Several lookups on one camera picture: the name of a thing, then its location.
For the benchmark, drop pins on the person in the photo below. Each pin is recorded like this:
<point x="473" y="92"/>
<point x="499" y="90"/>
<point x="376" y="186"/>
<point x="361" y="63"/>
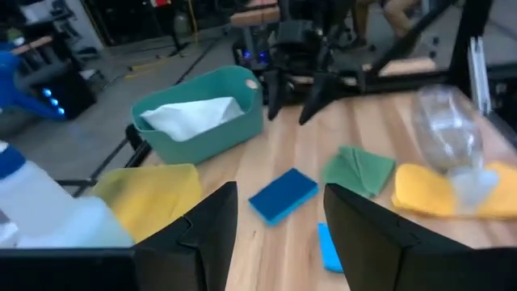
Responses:
<point x="398" y="16"/>

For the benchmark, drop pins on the dark blue sponge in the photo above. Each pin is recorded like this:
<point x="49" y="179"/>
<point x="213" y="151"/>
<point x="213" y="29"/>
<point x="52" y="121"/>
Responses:
<point x="282" y="194"/>

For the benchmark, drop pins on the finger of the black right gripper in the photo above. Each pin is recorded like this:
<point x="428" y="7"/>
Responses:
<point x="323" y="93"/>
<point x="276" y="93"/>

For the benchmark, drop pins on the wavy light blue sponge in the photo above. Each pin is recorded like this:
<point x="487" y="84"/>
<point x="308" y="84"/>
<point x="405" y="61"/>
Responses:
<point x="329" y="250"/>

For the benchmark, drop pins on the white cloth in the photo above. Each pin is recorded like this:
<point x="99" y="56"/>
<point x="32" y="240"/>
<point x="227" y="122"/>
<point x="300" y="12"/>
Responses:
<point x="190" y="117"/>

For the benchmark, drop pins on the green cloth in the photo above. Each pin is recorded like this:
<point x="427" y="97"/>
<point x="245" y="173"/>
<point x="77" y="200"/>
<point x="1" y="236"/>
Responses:
<point x="359" y="174"/>

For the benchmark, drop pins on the yellow translucent plastic bin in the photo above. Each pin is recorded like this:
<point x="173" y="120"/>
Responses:
<point x="153" y="198"/>

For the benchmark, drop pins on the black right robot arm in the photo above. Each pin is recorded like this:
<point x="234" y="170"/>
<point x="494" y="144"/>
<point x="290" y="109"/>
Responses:
<point x="349" y="77"/>

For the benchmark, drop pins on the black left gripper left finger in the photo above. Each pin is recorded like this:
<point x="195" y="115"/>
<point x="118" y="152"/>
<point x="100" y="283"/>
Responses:
<point x="194" y="250"/>

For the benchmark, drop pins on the clear pump bottle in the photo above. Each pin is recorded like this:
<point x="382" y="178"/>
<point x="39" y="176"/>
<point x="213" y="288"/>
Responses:
<point x="444" y="129"/>

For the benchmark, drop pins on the yellow cloth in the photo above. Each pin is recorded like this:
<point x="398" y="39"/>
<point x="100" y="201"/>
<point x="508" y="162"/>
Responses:
<point x="420" y="190"/>

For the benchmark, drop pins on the spray bottle with blue trigger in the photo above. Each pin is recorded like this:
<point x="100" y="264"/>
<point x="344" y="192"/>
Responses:
<point x="60" y="210"/>

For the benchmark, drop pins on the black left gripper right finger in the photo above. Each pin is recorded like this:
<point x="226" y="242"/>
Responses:
<point x="383" y="258"/>

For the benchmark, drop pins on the black aluminium table frame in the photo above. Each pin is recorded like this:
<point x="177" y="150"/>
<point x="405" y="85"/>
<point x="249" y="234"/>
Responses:
<point x="404" y="83"/>

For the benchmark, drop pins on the black computer case with lights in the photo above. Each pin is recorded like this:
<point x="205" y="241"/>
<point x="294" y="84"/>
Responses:
<point x="68" y="97"/>

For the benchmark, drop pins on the teal plastic bin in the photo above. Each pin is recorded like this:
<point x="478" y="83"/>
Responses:
<point x="210" y="141"/>

